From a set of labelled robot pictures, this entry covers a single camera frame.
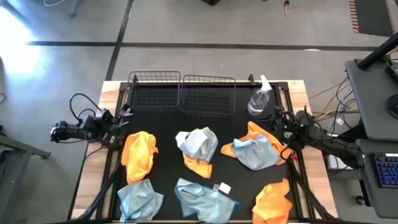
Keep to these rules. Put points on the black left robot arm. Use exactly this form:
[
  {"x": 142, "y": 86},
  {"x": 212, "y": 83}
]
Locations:
[{"x": 74, "y": 130}]

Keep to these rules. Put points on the black round desk object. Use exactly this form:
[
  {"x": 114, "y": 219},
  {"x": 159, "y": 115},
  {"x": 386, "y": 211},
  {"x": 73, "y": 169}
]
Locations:
[{"x": 394, "y": 107}]

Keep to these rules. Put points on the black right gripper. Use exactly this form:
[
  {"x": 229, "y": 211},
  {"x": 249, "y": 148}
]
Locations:
[{"x": 289, "y": 129}]

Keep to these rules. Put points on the black table mat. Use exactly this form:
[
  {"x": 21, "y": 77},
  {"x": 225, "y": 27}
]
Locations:
[{"x": 169, "y": 168}]

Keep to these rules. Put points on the grey metal table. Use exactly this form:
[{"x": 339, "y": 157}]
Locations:
[{"x": 28, "y": 150}]

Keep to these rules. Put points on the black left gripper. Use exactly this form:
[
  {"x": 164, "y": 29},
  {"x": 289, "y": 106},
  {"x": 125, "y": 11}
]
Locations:
[{"x": 107, "y": 124}]

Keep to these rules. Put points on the backlit computer keyboard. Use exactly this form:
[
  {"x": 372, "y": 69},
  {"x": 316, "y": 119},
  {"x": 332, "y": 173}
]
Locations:
[{"x": 387, "y": 171}]

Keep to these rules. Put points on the black caster wheel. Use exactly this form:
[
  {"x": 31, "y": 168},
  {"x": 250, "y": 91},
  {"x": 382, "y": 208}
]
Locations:
[{"x": 360, "y": 200}]

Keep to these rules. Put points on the black desk leg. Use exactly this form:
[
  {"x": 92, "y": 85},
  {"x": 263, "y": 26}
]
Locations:
[{"x": 359, "y": 130}]

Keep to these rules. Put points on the black aluminium table frame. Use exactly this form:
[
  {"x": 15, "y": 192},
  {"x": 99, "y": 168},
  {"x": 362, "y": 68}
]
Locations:
[{"x": 112, "y": 174}]

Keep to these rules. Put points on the white box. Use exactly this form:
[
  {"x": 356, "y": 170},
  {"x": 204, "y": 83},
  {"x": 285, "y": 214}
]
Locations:
[{"x": 335, "y": 161}]

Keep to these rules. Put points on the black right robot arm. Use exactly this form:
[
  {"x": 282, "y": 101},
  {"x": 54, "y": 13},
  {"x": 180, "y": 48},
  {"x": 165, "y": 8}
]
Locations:
[{"x": 329, "y": 141}]

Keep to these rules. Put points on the dark rug with striped edge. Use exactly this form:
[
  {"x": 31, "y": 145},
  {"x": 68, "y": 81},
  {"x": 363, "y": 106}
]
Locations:
[{"x": 373, "y": 15}]

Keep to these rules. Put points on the clear plastic spray bottle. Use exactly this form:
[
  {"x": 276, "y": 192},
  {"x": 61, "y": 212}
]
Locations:
[{"x": 258, "y": 102}]

